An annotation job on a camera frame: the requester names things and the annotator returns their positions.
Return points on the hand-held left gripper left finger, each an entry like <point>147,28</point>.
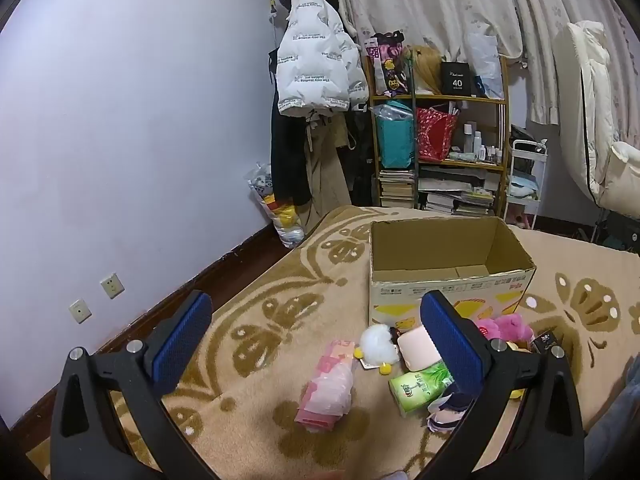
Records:
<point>182,345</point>

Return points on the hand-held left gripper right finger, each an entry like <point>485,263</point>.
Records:
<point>450,345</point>

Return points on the pink soft foam block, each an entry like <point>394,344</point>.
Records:
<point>417,350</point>

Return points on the pink plush toy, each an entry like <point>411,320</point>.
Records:
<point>510,327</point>

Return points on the cardboard box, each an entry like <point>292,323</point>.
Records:
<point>400,290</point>

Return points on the green tissue pack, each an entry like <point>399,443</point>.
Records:
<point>415,387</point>

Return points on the white plush duck toy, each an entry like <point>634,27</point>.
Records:
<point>377,342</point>

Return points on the small black packet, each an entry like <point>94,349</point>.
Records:
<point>545,341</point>

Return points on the pink tissue pack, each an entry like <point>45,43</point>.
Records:
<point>325,390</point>

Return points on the pile of magazines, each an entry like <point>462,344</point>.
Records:
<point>457,195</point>

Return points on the plastic bag of toys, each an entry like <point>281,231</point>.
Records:
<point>280,215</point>

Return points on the stack of books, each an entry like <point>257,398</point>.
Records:
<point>396,190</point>

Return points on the person's own leg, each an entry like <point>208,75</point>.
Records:
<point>615,415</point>

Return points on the white trolley cart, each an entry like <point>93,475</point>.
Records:
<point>522,180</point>

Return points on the group of cosmetic bottles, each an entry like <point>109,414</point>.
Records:
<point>477,145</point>

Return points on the black hanging garment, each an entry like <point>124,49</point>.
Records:
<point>361,160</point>

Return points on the red patterned bag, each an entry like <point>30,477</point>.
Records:
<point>434,135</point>

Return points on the teal bag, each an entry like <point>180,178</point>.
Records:
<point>395,140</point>

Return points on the black coat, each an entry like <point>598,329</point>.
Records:
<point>287,160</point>

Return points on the green pole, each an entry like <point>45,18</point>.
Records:
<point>414,135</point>

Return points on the beige coat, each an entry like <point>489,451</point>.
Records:
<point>325,170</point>

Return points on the wooden shelf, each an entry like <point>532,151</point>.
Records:
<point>501,125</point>

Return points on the black box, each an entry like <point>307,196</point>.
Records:
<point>456,80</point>

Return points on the cream folded mattress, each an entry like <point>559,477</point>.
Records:
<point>590,110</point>

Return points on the blonde wig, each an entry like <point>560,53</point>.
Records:
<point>427,67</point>

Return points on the purple printed packet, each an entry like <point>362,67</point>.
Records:
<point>387,67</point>

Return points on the white plastic bag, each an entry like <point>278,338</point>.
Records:
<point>484,60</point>

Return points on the white puffer jacket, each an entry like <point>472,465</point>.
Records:
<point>315,60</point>

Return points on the floral curtain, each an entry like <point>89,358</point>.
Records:
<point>440,0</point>

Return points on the wall socket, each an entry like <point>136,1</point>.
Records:
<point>79,311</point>
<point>111,286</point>

